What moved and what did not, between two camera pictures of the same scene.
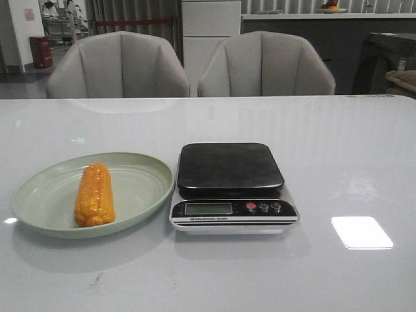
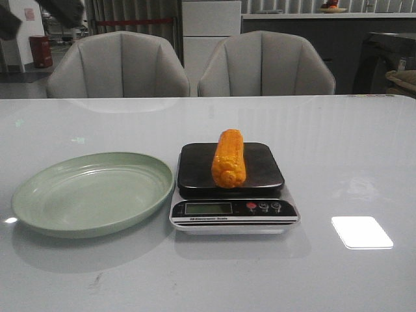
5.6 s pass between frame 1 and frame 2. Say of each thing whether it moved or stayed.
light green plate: stayed
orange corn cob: moved
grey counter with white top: stayed
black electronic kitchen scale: stayed
